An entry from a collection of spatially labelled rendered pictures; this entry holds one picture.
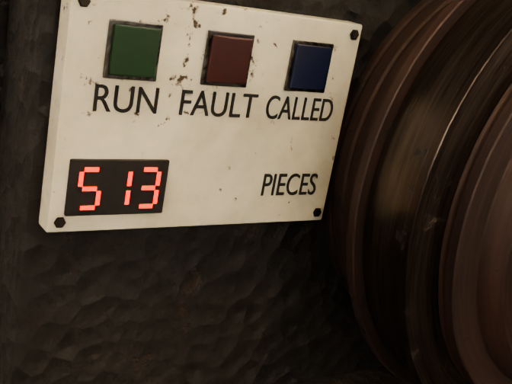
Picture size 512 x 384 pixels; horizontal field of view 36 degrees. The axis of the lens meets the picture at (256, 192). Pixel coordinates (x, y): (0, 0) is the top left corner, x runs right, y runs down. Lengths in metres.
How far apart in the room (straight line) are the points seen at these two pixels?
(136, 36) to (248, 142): 0.14
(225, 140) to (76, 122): 0.13
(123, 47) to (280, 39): 0.14
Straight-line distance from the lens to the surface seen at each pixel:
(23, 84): 0.62
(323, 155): 0.70
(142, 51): 0.58
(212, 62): 0.61
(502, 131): 0.62
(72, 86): 0.57
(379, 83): 0.71
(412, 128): 0.63
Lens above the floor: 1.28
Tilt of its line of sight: 17 degrees down
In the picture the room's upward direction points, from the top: 10 degrees clockwise
